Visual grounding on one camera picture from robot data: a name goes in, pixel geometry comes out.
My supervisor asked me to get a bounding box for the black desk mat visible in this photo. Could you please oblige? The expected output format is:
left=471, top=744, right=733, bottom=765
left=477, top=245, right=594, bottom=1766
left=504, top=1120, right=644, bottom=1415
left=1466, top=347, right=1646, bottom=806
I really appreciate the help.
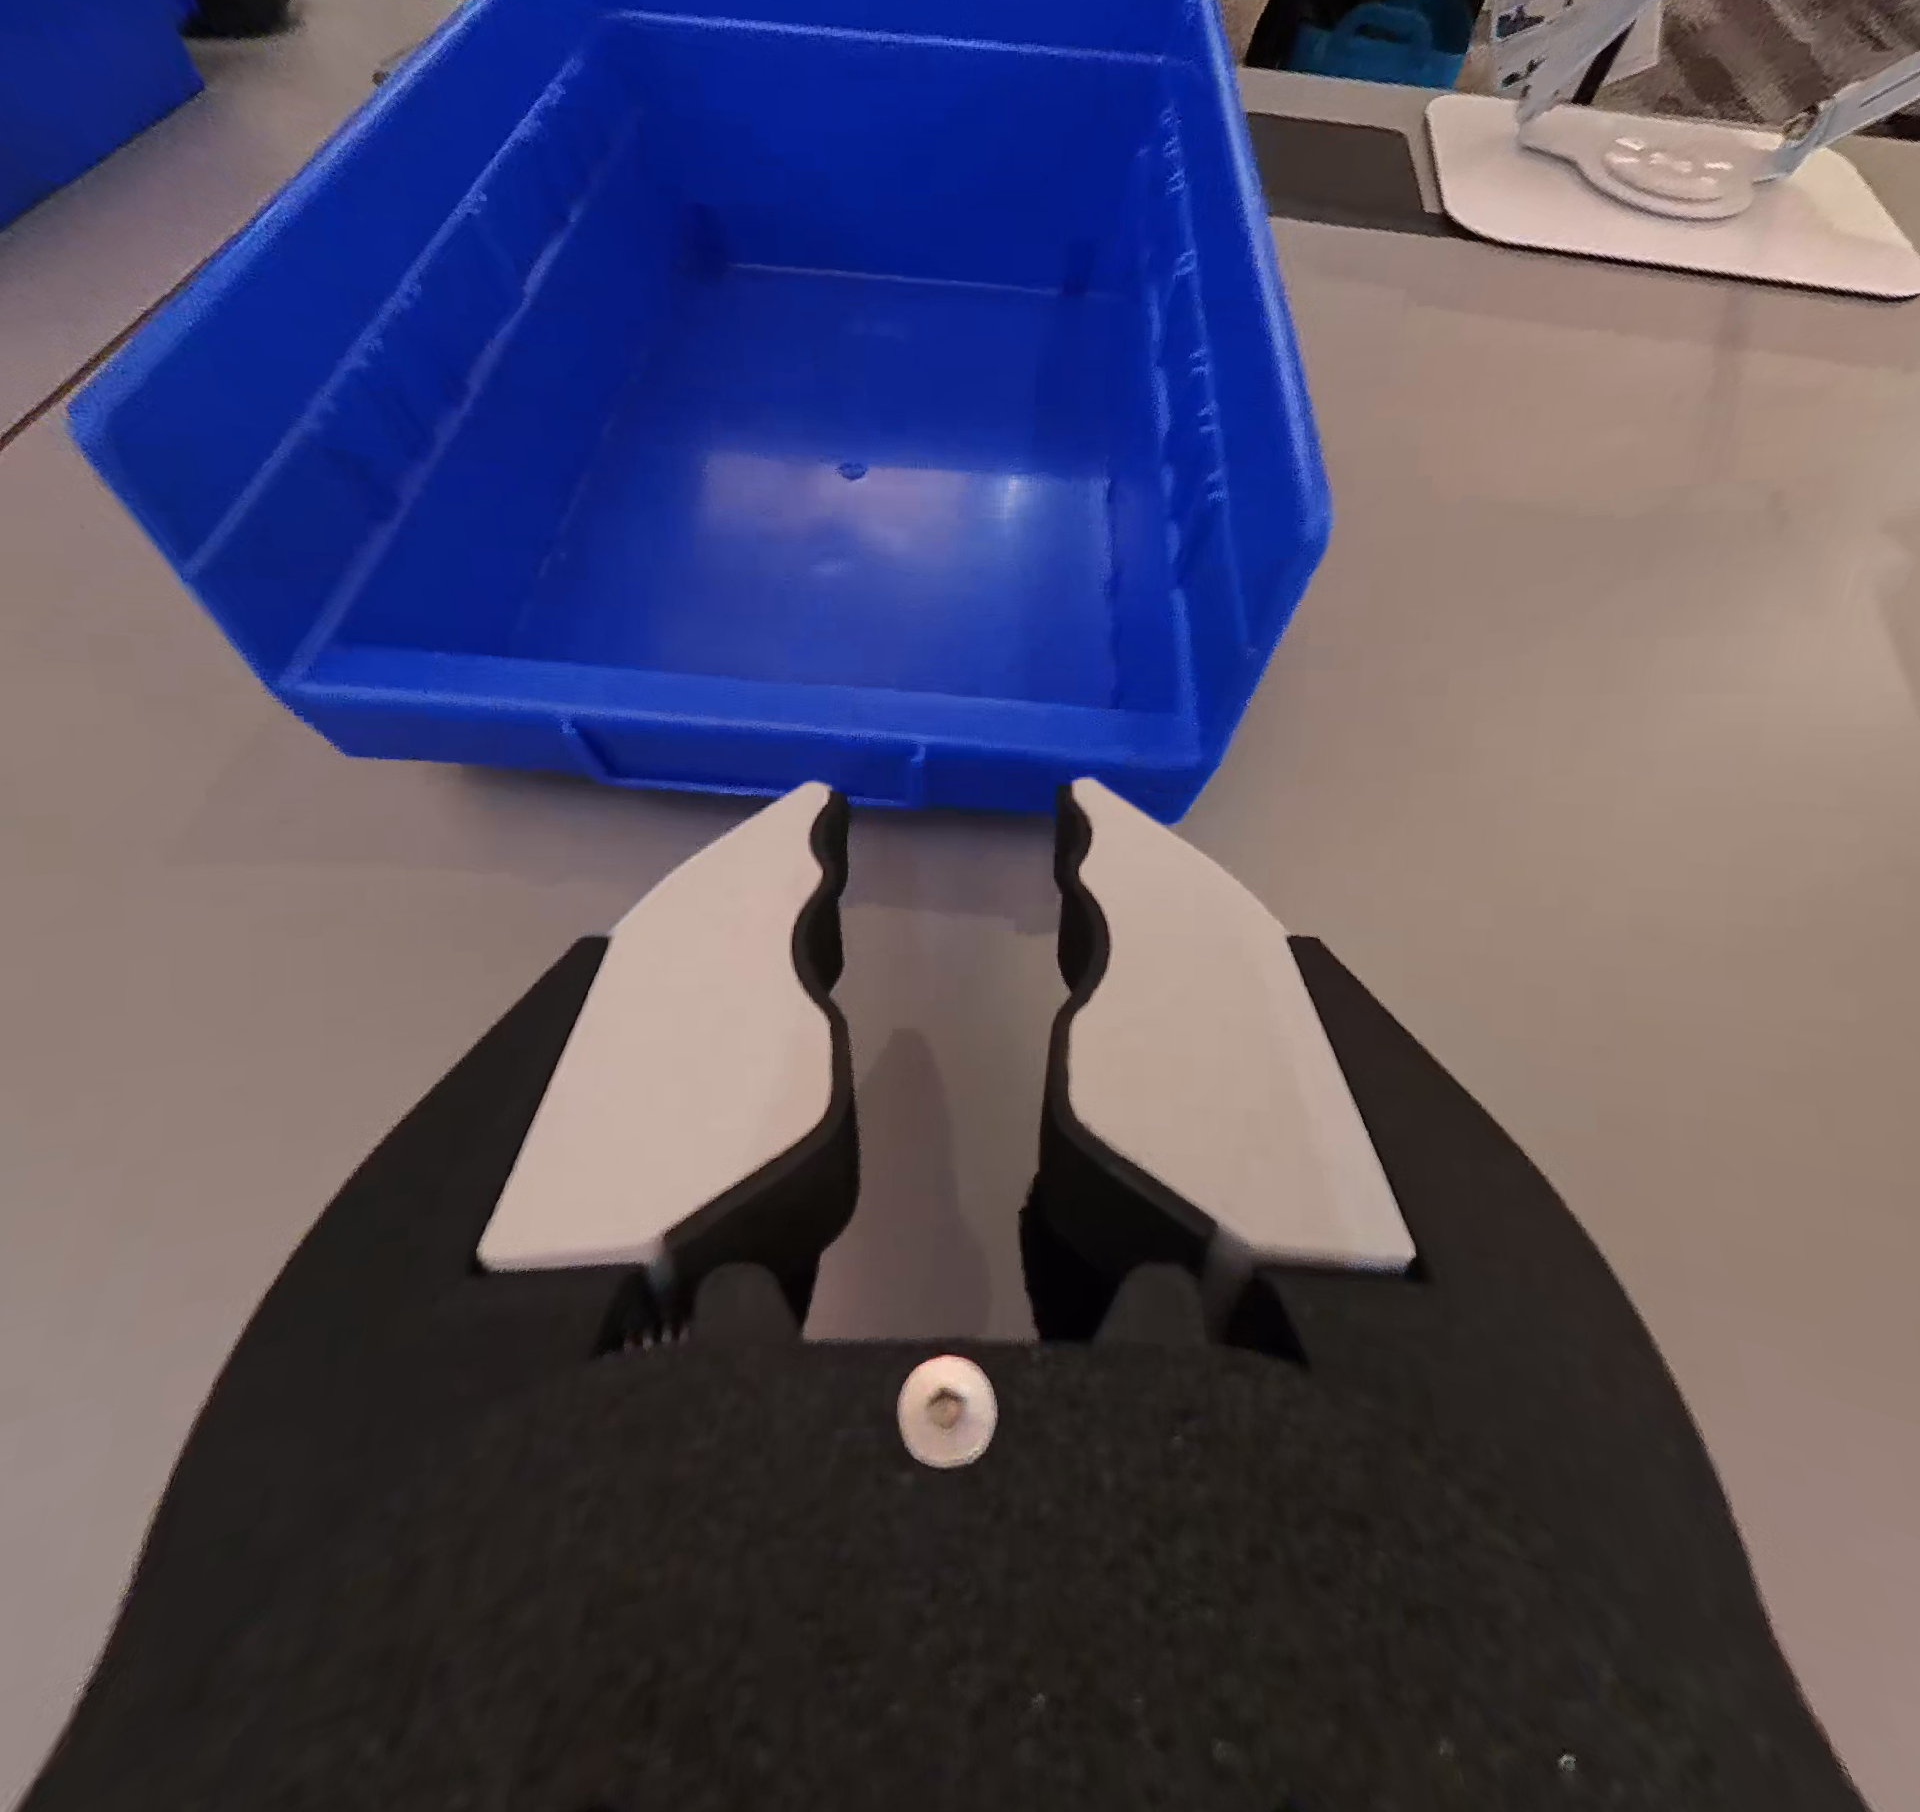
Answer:
left=1245, top=108, right=1443, bottom=241

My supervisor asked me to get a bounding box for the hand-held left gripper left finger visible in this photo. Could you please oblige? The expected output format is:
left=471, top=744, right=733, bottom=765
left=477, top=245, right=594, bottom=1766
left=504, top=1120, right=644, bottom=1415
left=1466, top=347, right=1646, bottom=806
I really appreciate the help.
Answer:
left=477, top=781, right=864, bottom=1281

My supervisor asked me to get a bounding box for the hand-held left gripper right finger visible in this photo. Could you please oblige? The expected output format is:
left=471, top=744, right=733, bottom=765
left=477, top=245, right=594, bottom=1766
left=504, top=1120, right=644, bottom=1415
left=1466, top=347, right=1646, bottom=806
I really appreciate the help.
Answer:
left=1041, top=776, right=1421, bottom=1284

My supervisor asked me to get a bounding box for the teal bag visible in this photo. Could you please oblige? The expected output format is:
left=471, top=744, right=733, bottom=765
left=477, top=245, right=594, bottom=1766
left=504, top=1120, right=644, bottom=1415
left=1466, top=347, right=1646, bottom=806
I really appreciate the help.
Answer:
left=1294, top=0, right=1470, bottom=85

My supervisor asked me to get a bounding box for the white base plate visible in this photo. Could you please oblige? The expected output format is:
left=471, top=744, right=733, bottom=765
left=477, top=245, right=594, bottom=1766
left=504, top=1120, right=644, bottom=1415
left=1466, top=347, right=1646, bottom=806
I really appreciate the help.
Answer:
left=1421, top=92, right=1920, bottom=303

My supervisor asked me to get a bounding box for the blue plastic bin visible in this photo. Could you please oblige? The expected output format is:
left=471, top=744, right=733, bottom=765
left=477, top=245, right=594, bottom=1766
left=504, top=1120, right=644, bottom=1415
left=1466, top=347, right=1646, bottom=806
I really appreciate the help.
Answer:
left=0, top=0, right=207, bottom=232
left=66, top=0, right=1333, bottom=824

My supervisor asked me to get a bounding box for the white document holder stand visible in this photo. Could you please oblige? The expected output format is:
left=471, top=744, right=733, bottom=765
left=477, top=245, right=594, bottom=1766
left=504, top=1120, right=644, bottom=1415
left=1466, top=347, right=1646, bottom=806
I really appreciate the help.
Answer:
left=1507, top=0, right=1920, bottom=221

